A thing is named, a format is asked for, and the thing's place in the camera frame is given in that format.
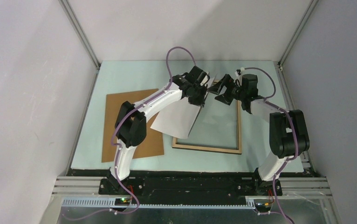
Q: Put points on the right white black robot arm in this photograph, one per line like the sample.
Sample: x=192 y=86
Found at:
x=288 y=134

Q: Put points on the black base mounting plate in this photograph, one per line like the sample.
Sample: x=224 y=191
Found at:
x=189 y=190

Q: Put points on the wooden picture frame with glass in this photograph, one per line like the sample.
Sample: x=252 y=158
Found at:
x=217 y=129

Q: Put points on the landscape photo print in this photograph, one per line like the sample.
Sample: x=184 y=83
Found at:
x=174 y=115

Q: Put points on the aluminium front rail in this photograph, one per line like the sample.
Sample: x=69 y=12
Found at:
x=292 y=187

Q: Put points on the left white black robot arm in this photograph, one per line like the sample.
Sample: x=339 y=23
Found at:
x=131 y=123

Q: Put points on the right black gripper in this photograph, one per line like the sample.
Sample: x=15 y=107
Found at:
x=225 y=80

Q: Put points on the aluminium corner post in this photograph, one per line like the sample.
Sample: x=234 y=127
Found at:
x=67 y=8
x=298 y=30

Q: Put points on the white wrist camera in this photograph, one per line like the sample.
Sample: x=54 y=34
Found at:
x=205 y=79
x=239 y=74

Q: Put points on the left aluminium corner post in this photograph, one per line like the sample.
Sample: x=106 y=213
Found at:
x=67 y=8

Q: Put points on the right aluminium corner post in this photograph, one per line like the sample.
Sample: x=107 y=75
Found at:
x=298 y=30

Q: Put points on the grey slotted cable duct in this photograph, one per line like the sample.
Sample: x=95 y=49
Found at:
x=117 y=202

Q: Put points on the brown cardboard backing board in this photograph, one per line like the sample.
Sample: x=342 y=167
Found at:
x=153 y=143

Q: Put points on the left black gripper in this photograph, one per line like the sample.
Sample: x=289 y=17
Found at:
x=200 y=101

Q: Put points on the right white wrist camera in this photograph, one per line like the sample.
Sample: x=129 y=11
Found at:
x=239 y=74

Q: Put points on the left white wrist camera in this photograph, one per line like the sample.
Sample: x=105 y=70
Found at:
x=205 y=79

